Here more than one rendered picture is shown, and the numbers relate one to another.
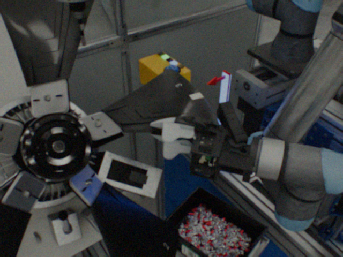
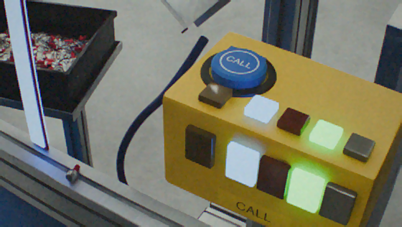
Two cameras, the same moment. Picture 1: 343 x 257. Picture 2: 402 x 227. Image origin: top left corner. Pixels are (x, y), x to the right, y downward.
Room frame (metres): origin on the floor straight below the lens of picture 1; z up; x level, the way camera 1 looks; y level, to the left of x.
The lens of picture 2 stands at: (1.25, -0.17, 1.34)
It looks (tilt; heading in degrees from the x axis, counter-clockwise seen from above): 41 degrees down; 155
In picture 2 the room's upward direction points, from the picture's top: 2 degrees clockwise
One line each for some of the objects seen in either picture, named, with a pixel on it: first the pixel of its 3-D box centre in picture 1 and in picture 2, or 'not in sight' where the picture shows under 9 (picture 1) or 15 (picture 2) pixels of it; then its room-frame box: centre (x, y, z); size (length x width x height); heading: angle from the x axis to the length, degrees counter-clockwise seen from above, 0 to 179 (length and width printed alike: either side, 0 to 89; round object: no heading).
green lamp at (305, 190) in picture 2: not in sight; (305, 190); (1.04, 0.01, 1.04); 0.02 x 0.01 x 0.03; 36
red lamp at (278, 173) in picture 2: not in sight; (273, 177); (1.02, -0.01, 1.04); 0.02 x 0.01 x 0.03; 36
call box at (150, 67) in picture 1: (164, 78); (286, 146); (0.98, 0.03, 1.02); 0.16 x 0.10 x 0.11; 36
